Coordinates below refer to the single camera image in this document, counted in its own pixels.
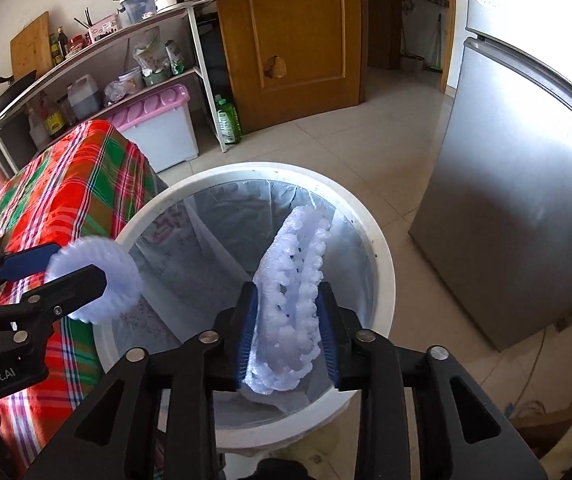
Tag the white round trash bin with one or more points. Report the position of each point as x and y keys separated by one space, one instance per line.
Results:
x=247 y=422

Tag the red green plaid tablecloth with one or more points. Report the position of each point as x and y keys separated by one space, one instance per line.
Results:
x=90 y=182

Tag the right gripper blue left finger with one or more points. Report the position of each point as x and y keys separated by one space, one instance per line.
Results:
x=212 y=361

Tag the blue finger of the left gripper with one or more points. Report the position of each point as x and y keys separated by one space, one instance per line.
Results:
x=41 y=307
x=14 y=267

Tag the translucent bin liner bag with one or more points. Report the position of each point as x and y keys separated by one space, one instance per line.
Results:
x=196 y=255

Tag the dark sauce bottle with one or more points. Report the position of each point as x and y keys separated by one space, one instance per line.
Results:
x=62 y=40

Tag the pink utensil holder box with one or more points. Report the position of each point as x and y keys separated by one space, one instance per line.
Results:
x=104 y=27

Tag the clear oil jug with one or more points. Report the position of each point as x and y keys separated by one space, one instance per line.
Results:
x=84 y=97

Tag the wooden cutting board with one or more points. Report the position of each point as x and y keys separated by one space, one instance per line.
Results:
x=30 y=49

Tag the yellow label oil bottle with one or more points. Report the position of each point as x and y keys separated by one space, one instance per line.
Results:
x=53 y=118

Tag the brown wooden door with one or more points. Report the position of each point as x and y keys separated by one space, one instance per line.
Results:
x=289 y=59

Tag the clear lidded container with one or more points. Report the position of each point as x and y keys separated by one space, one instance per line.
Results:
x=135 y=11

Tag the silver refrigerator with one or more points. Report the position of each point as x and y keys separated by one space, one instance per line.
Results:
x=495 y=221

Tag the green plastic bottle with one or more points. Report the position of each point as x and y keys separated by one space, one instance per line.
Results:
x=228 y=120

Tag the black frying pan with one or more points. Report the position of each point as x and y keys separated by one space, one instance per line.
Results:
x=14 y=88

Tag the white foam fruit net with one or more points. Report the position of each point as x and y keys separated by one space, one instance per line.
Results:
x=109 y=282

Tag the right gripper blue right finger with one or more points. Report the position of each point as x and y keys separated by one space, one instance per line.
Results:
x=358 y=359

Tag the pink lid storage box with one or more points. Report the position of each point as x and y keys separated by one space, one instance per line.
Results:
x=159 y=124

